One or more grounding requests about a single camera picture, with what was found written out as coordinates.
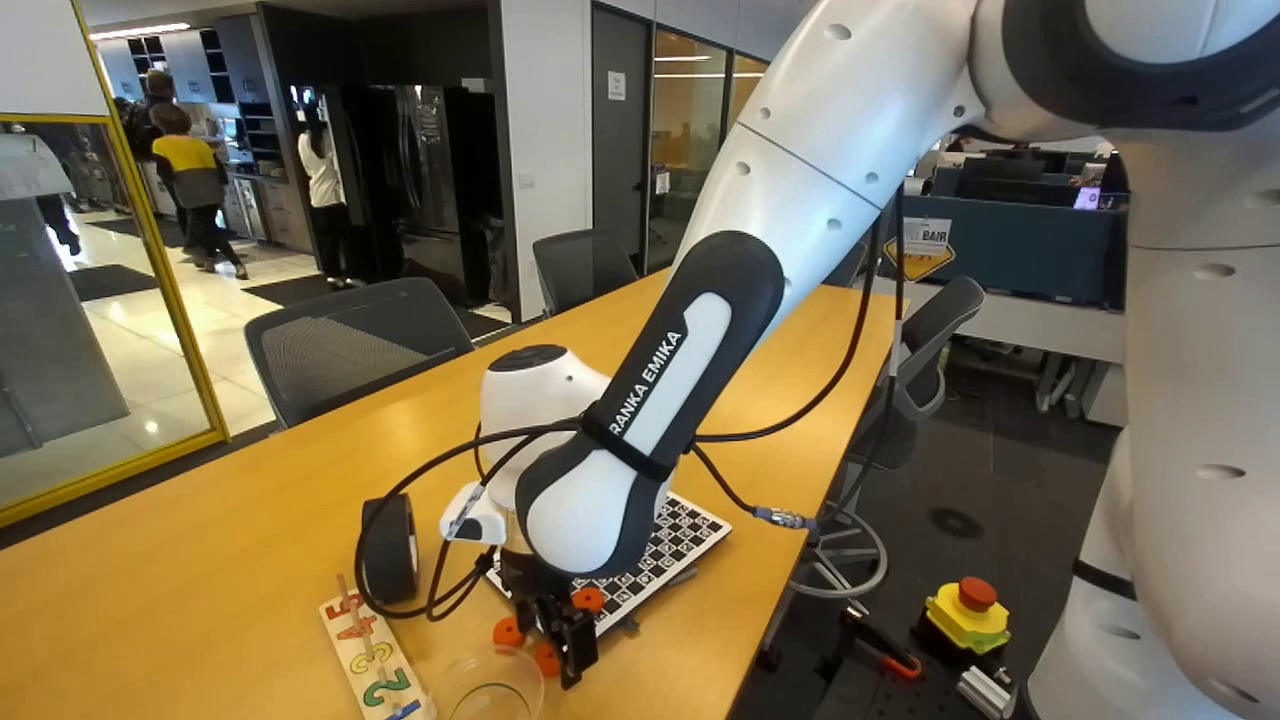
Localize yellow red emergency stop button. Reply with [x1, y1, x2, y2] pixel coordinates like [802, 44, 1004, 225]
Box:
[918, 571, 1017, 661]

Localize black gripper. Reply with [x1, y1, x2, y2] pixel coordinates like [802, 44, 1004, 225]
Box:
[496, 538, 608, 690]

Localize checkered marker calibration board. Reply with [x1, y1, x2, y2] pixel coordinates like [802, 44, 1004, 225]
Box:
[483, 488, 736, 664]

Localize clear plastic cup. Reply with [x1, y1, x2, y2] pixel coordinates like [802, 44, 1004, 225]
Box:
[437, 642, 550, 720]

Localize grey metal box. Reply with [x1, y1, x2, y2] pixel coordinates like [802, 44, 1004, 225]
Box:
[952, 661, 1020, 720]

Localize dark grey office chair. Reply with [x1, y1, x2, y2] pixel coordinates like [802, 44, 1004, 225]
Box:
[527, 225, 645, 318]
[239, 271, 475, 431]

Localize dark framed glass doors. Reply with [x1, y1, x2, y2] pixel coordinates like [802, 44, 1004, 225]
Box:
[587, 5, 751, 271]

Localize colourful number puzzle board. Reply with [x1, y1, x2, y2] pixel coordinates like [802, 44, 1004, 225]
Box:
[316, 583, 440, 720]

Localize white desk blue partition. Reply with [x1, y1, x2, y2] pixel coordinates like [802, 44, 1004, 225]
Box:
[900, 154, 1135, 367]

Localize black cable silver connector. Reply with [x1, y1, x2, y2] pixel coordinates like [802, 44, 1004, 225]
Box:
[687, 439, 815, 530]

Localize person in yellow shirt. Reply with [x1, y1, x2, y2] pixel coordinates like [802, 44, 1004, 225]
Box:
[147, 101, 247, 278]

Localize black floor outlet cover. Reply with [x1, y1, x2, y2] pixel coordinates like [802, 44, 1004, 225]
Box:
[925, 502, 986, 542]

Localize yellow framed glass partition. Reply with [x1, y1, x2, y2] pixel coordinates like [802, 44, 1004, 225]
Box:
[0, 0, 230, 530]

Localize black tape roll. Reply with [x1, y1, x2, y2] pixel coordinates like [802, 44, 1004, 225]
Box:
[350, 490, 424, 606]

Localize person in white shirt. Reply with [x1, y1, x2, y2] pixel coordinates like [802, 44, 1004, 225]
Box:
[291, 117, 358, 289]

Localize black camera cable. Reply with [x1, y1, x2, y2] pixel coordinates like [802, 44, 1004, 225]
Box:
[349, 196, 896, 623]

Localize black orange clamp tool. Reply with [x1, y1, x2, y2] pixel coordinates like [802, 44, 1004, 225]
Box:
[834, 602, 929, 687]

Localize grey chair with foot ring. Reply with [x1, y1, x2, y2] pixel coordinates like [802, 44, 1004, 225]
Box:
[788, 271, 991, 606]

